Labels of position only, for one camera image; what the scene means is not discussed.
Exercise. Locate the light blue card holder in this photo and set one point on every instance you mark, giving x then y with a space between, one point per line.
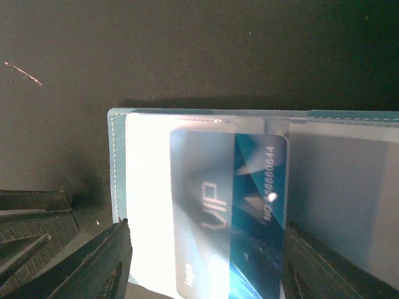
342 182

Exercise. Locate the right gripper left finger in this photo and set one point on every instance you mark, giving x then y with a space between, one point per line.
99 269

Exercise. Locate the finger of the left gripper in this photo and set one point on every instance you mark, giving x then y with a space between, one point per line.
29 242
27 202

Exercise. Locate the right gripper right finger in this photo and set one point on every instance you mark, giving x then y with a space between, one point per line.
312 270

